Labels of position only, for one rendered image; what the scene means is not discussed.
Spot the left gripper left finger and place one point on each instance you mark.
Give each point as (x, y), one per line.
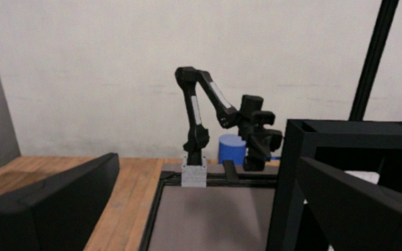
(60, 212)

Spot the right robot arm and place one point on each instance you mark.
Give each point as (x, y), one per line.
(227, 115)

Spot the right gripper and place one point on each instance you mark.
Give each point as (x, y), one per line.
(257, 140)

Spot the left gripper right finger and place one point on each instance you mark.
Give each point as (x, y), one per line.
(354, 214)

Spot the black rack frame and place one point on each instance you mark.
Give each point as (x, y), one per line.
(302, 139)

